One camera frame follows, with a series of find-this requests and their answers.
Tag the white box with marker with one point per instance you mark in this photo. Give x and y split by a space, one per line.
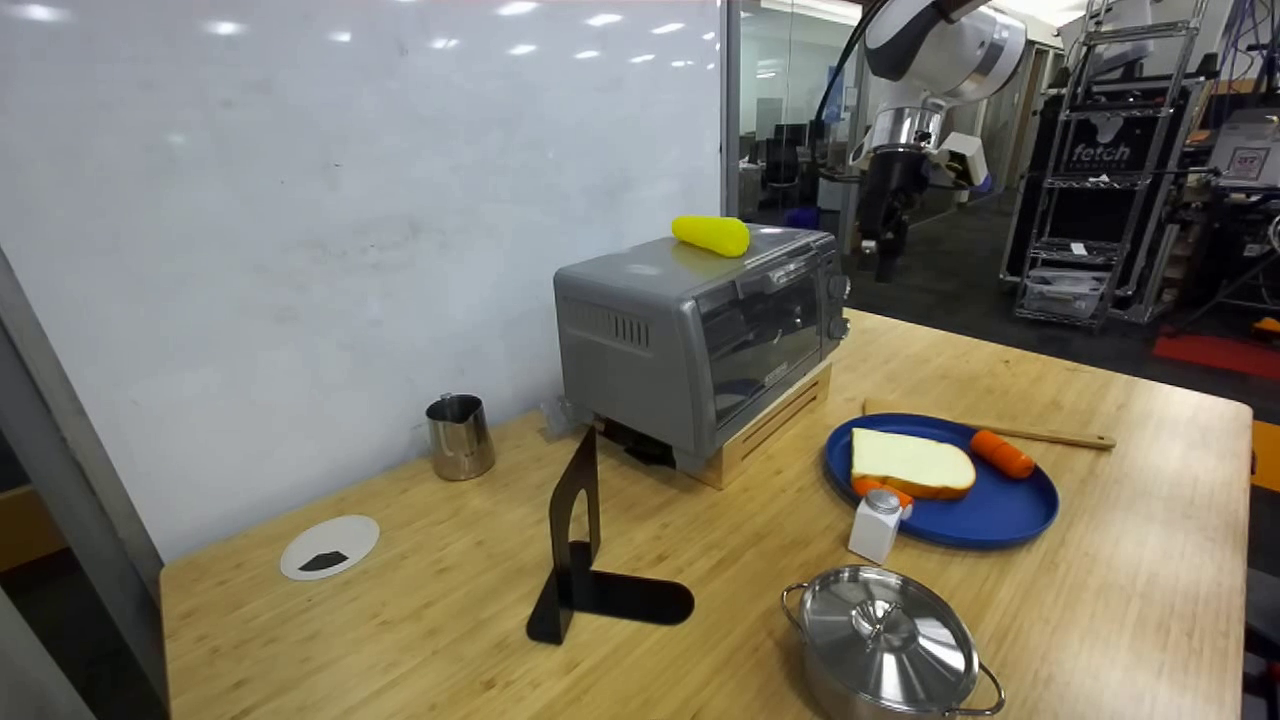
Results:
1240 148

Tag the yellow toy corn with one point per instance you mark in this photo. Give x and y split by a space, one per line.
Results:
708 235

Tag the steel cup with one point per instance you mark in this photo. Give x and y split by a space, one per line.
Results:
463 443

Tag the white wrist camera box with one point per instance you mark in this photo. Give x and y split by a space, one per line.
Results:
969 159

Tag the wooden oven base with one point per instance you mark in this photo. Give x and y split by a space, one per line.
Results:
764 424

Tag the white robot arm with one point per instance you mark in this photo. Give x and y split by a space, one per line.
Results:
945 52

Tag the orange toy carrot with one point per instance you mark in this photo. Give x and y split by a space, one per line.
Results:
1003 455

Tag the toy bread slice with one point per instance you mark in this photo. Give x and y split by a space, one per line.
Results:
908 460

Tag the black oven temperature knob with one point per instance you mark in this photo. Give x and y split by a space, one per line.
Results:
836 326

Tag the large whiteboard panel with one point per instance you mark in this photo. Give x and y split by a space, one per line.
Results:
332 265

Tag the grey toaster oven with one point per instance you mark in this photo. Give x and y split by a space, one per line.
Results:
664 335

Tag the steel pot lid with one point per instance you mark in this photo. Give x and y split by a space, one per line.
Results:
887 643

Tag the black folding stand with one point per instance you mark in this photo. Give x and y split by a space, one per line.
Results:
576 514

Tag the grey whiteboard frame post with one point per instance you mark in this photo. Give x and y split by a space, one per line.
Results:
67 455

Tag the red floor mat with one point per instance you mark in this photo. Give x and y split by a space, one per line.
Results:
1223 357

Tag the blue plate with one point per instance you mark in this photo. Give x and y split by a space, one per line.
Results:
994 514

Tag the steel pot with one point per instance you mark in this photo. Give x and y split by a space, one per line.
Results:
835 687

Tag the metal equipment rack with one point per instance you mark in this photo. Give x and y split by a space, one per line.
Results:
1100 187

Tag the thin wooden stick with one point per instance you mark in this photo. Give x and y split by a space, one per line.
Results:
1072 438

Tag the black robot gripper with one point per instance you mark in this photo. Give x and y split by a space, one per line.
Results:
900 187

